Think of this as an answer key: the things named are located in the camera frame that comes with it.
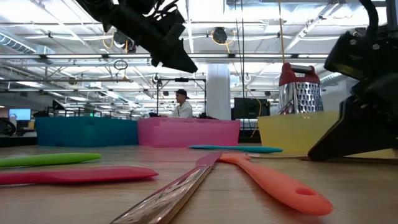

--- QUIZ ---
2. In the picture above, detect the red silicone spatula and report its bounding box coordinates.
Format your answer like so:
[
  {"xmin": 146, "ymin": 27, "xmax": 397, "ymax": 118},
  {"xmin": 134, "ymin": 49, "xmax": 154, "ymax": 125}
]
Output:
[{"xmin": 0, "ymin": 166, "xmax": 159, "ymax": 187}]

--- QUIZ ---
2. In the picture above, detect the black ceiling cable reel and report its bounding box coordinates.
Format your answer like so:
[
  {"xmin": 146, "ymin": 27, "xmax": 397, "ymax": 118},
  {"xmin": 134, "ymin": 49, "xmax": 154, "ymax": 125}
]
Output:
[
  {"xmin": 212, "ymin": 27, "xmax": 228, "ymax": 45},
  {"xmin": 113, "ymin": 29, "xmax": 137, "ymax": 54}
]

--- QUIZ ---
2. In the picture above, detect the black background camera frame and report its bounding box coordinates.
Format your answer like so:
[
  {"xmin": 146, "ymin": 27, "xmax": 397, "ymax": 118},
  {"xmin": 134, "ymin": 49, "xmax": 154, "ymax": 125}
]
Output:
[{"xmin": 156, "ymin": 77, "xmax": 207, "ymax": 118}]

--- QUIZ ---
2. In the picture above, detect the person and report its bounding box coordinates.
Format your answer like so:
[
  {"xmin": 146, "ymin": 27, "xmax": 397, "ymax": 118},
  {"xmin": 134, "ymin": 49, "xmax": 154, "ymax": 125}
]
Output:
[{"xmin": 170, "ymin": 89, "xmax": 193, "ymax": 119}]

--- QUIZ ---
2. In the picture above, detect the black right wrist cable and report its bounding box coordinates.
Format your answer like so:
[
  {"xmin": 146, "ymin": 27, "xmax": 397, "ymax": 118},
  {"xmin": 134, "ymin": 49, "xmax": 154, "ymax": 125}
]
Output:
[{"xmin": 359, "ymin": 0, "xmax": 379, "ymax": 35}]

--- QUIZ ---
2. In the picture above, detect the blue lit background monitor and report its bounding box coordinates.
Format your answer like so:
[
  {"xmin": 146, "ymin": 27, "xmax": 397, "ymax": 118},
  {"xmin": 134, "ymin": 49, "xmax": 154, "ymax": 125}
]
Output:
[{"xmin": 8, "ymin": 108, "xmax": 32, "ymax": 121}]

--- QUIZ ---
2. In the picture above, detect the blue plastic bin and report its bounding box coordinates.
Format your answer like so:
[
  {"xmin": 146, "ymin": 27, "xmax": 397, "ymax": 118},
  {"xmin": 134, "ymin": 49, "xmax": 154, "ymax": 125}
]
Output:
[{"xmin": 35, "ymin": 116, "xmax": 140, "ymax": 147}]

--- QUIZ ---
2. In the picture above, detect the orange silicone spoon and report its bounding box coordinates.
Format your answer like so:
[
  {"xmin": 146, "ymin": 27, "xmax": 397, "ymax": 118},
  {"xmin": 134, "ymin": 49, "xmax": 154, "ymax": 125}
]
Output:
[{"xmin": 219, "ymin": 152, "xmax": 333, "ymax": 217}]

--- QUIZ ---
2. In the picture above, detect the steel box grater red handle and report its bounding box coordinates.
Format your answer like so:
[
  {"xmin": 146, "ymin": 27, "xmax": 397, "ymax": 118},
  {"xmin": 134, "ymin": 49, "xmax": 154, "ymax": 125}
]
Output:
[{"xmin": 278, "ymin": 62, "xmax": 325, "ymax": 115}]

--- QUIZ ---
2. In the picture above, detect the black hanging cable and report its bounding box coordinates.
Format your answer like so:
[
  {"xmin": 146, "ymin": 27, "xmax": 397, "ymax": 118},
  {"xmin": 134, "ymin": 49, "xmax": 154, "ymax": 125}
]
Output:
[{"xmin": 234, "ymin": 0, "xmax": 246, "ymax": 131}]

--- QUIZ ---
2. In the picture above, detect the pink plastic bin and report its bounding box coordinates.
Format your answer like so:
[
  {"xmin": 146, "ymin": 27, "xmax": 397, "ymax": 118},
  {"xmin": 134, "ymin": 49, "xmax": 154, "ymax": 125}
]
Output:
[{"xmin": 137, "ymin": 117, "xmax": 241, "ymax": 148}]

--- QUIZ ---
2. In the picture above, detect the yellow hanging cord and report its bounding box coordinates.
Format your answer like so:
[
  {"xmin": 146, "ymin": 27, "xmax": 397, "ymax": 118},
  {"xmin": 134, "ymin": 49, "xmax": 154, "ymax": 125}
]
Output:
[{"xmin": 277, "ymin": 0, "xmax": 285, "ymax": 64}]

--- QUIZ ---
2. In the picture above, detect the yellow plastic bin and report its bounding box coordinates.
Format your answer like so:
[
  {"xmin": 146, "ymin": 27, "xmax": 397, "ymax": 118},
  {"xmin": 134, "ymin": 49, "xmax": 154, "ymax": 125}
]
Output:
[{"xmin": 257, "ymin": 111, "xmax": 398, "ymax": 159}]

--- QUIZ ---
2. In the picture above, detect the black background monitor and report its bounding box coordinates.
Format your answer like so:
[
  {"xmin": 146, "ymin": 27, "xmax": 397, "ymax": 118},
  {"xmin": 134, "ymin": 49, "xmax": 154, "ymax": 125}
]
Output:
[{"xmin": 231, "ymin": 98, "xmax": 271, "ymax": 121}]

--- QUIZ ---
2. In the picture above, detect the teal silicone spatula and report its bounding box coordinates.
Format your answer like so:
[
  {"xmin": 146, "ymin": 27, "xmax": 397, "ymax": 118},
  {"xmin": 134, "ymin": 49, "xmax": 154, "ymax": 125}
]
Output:
[{"xmin": 188, "ymin": 144, "xmax": 284, "ymax": 154}]

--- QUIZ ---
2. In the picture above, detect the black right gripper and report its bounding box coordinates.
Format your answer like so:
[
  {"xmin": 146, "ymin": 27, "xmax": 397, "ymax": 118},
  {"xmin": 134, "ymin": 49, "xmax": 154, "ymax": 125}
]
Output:
[{"xmin": 307, "ymin": 24, "xmax": 398, "ymax": 162}]

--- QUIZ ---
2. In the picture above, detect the copper metal knife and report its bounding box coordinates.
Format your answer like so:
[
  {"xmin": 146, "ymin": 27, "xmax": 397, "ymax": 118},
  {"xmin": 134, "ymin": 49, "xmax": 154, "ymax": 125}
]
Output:
[{"xmin": 110, "ymin": 151, "xmax": 223, "ymax": 224}]

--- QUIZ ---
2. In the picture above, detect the green silicone spatula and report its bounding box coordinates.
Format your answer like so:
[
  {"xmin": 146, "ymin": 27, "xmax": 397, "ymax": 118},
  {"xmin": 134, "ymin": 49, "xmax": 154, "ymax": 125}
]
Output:
[{"xmin": 0, "ymin": 152, "xmax": 103, "ymax": 169}]

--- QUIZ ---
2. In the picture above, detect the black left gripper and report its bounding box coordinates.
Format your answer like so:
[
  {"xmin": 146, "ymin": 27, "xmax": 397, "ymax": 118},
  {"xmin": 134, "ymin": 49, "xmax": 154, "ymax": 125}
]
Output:
[{"xmin": 104, "ymin": 0, "xmax": 198, "ymax": 74}]

